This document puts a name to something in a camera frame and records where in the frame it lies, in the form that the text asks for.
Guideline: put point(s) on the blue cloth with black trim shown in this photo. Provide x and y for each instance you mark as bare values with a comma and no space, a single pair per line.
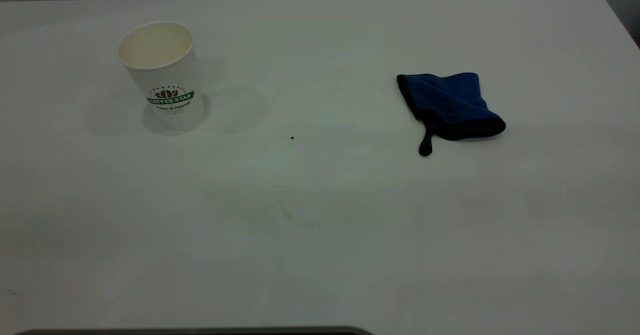
450,100

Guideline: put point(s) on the white paper coffee cup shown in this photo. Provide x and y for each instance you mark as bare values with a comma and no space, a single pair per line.
165,75

